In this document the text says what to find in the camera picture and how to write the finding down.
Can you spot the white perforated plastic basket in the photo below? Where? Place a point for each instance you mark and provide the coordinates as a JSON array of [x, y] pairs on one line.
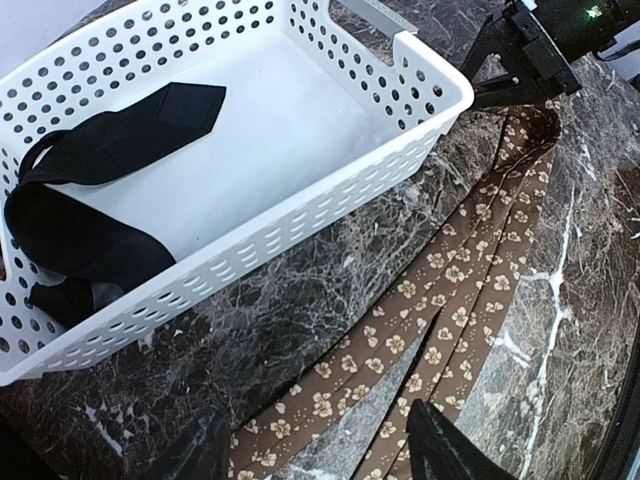
[[313, 126]]

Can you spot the brown floral patterned tie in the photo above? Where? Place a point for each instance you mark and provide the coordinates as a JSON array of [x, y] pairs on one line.
[[453, 297]]

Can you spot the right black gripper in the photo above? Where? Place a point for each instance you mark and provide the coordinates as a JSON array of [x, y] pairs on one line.
[[538, 43]]

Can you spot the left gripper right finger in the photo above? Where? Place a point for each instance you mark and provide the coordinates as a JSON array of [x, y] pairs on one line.
[[438, 450]]

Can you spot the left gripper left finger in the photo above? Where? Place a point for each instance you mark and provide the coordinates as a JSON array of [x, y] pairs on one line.
[[203, 454]]

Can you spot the black tie in basket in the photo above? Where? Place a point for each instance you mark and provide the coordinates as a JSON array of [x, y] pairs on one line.
[[78, 210]]

